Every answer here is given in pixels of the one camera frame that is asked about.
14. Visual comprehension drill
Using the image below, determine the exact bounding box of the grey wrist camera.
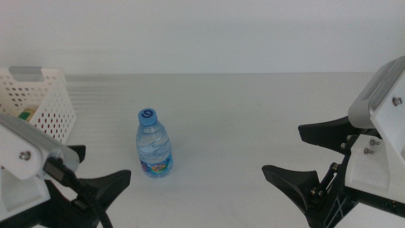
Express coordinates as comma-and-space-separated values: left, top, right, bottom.
347, 56, 405, 130
0, 113, 80, 172

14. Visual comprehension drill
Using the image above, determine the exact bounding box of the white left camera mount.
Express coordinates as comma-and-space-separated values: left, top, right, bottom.
0, 124, 52, 222

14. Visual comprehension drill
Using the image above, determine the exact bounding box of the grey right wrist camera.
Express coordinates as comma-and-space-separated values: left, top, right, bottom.
347, 56, 405, 130

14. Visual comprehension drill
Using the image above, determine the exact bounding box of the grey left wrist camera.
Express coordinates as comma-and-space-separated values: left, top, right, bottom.
0, 113, 80, 172

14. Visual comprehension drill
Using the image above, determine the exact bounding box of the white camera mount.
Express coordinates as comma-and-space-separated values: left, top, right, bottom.
0, 124, 52, 222
344, 91, 405, 204

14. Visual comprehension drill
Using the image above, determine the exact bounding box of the yellow tea bottle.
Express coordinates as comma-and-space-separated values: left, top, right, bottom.
16, 104, 41, 124

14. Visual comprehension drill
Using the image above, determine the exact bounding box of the clear water bottle blue cap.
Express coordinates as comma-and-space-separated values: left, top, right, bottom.
135, 107, 174, 179

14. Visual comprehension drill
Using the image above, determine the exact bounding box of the white perforated plastic basket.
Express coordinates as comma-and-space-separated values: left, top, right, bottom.
0, 65, 77, 146

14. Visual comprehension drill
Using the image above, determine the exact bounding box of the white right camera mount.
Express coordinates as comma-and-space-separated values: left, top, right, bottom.
344, 91, 405, 204

